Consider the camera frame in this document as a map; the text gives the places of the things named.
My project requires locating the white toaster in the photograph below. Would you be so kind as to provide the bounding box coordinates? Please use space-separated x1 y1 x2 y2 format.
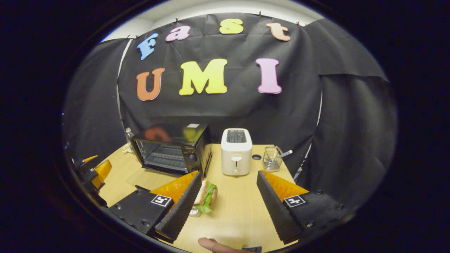
221 128 253 176

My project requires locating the clear plastic water bottle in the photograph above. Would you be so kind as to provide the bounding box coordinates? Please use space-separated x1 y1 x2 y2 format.
125 127 136 152

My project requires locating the black electric oven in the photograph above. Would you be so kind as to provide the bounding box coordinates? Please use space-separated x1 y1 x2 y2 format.
125 123 213 192

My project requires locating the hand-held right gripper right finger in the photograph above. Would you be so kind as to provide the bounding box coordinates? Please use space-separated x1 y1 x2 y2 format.
256 170 348 245

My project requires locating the black backdrop cloth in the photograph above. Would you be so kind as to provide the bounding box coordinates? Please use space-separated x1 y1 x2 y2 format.
62 12 398 211

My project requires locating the wire mesh utensil basket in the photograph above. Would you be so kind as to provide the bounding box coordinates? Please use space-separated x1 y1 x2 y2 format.
263 146 283 172

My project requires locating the lettuce sandwich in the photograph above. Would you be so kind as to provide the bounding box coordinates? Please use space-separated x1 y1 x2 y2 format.
193 180 218 214

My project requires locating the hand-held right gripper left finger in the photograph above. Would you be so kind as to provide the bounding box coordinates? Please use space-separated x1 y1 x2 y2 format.
107 171 203 244

